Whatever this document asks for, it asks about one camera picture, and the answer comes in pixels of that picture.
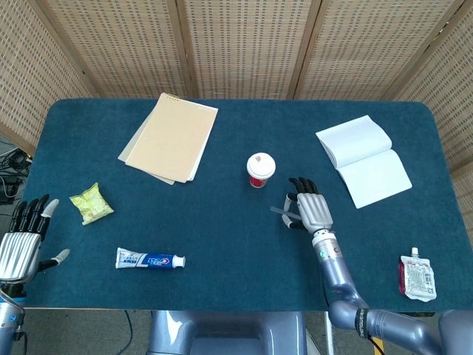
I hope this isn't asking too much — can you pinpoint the red paper cup white lid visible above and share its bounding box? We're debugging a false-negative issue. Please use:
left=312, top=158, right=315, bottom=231
left=246, top=152, right=277, bottom=189

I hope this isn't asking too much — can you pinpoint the white spouted drink pouch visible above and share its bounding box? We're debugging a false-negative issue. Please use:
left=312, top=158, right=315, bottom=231
left=398, top=246, right=438, bottom=303

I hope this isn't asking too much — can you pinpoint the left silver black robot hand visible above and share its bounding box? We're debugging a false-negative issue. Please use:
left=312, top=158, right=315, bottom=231
left=0, top=194, right=71, bottom=286

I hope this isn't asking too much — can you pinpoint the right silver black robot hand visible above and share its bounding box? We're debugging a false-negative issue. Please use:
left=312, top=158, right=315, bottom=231
left=282, top=177, right=335, bottom=234

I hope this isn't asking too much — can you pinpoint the white table leg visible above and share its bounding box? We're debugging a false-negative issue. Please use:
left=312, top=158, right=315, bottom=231
left=324, top=311, right=336, bottom=355

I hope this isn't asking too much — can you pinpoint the black floor cable bundle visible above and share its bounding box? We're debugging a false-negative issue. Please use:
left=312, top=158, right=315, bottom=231
left=0, top=146, right=33, bottom=204

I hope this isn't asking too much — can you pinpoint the tan paper notepad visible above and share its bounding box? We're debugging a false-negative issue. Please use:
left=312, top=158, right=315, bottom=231
left=117, top=92, right=219, bottom=186

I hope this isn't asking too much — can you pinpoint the blue-grey robot torso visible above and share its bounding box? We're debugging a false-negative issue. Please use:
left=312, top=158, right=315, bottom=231
left=147, top=310, right=307, bottom=355

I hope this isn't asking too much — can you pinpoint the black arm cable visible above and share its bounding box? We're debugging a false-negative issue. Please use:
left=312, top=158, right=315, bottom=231
left=320, top=275, right=385, bottom=355

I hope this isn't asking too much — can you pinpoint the green snack packet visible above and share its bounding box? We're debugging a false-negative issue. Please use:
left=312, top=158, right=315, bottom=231
left=69, top=182, right=115, bottom=226

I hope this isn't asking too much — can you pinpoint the woven bamboo folding screen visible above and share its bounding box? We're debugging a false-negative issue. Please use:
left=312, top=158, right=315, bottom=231
left=0, top=0, right=473, bottom=260

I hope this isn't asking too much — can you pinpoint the blue white toothpaste tube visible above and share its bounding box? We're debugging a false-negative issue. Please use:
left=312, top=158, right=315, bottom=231
left=115, top=246, right=187, bottom=271

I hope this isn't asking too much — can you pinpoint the green floor cable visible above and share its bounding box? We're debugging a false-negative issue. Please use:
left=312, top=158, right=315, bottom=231
left=124, top=310, right=135, bottom=351

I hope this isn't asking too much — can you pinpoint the transparent plastic straw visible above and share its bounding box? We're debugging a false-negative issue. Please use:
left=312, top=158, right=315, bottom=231
left=270, top=206, right=301, bottom=220

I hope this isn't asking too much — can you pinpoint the open white notebook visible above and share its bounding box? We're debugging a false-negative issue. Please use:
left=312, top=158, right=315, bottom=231
left=315, top=115, right=413, bottom=210

